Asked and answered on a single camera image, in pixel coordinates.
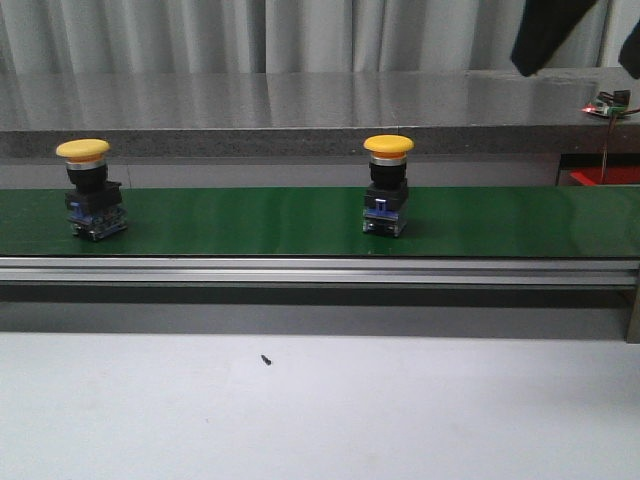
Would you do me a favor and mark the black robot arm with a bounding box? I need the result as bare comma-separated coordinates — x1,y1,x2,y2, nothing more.
511,1,639,79

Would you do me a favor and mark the yellow mushroom push button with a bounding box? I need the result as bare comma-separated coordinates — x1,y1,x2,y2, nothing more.
362,134,414,238
56,138,128,242

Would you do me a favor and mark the green conveyor belt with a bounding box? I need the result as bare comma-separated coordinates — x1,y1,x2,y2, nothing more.
1,186,639,258

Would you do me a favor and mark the grey stone back bench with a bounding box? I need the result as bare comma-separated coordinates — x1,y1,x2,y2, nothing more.
1,68,639,158

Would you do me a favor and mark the red plastic bin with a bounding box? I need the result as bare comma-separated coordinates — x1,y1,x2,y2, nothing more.
570,166,639,186

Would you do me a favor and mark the small green circuit board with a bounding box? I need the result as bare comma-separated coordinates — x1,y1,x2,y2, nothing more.
581,90,631,118

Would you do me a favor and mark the grey conveyor support leg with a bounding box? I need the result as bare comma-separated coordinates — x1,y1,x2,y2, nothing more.
622,280,640,344

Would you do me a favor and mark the grey curtain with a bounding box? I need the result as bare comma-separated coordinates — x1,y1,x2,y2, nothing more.
0,0,615,76

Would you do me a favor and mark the aluminium conveyor side rail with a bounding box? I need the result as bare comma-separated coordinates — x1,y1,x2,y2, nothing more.
1,257,639,287

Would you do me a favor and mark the thin sensor cable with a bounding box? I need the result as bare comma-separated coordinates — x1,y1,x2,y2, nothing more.
597,107,640,187

